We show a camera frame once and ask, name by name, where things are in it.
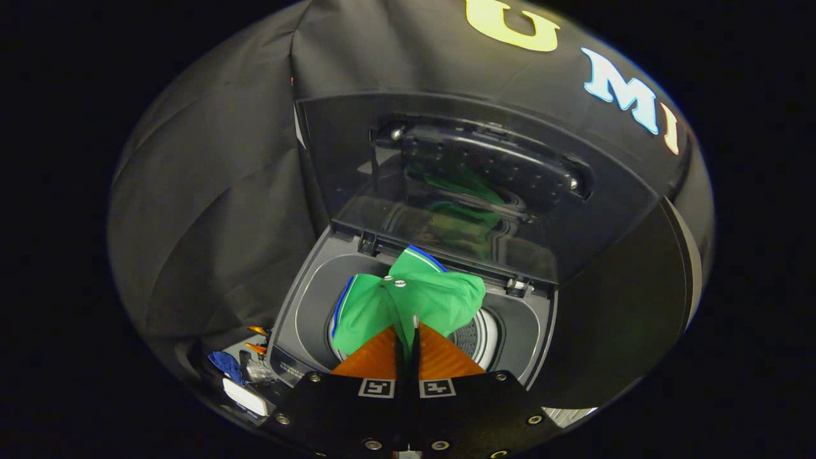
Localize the black backdrop cloth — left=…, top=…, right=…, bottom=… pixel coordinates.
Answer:
left=108, top=0, right=715, bottom=383

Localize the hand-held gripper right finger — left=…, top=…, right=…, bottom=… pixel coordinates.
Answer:
left=408, top=322, right=562, bottom=459

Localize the dark washing machine lid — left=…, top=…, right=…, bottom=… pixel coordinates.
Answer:
left=295, top=91, right=660, bottom=291

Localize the blue object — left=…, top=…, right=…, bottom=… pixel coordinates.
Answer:
left=207, top=351, right=246, bottom=386

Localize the beige cabinet with dark top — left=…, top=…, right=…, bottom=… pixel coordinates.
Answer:
left=529, top=196, right=703, bottom=429

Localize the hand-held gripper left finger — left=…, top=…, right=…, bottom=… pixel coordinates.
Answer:
left=258, top=325, right=409, bottom=459

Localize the green polo shirt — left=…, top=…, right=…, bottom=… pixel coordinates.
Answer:
left=330, top=244, right=486, bottom=364

